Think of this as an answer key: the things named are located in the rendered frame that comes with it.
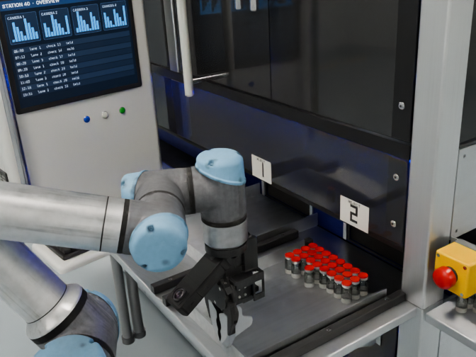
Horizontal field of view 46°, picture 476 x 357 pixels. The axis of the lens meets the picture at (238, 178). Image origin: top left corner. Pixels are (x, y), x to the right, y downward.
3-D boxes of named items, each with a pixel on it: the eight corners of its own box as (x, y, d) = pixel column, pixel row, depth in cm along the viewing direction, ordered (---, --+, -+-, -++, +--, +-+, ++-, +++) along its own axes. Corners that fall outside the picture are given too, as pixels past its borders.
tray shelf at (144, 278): (250, 194, 171) (249, 188, 170) (442, 301, 117) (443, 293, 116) (100, 243, 148) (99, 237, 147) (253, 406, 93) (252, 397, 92)
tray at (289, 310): (303, 251, 134) (303, 239, 133) (385, 303, 114) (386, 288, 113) (177, 304, 118) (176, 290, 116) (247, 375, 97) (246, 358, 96)
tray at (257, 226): (259, 193, 167) (258, 183, 165) (317, 225, 146) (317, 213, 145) (156, 228, 150) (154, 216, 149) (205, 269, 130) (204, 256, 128)
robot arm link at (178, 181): (117, 193, 80) (193, 185, 81) (121, 165, 90) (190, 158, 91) (124, 241, 83) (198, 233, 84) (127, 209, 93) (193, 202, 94)
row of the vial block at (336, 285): (298, 265, 129) (298, 247, 127) (353, 302, 115) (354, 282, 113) (290, 268, 128) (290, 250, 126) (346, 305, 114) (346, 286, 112)
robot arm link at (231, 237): (217, 232, 87) (190, 214, 93) (218, 258, 89) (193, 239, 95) (256, 218, 91) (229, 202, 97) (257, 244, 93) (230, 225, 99)
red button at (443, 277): (442, 278, 105) (444, 259, 103) (461, 287, 101) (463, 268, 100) (428, 285, 103) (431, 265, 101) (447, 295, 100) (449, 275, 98)
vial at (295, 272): (297, 272, 126) (296, 254, 124) (303, 276, 124) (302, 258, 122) (289, 275, 125) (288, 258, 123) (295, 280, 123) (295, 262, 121)
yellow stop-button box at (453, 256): (456, 270, 110) (460, 237, 107) (489, 286, 104) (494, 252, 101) (431, 283, 106) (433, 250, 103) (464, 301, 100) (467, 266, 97)
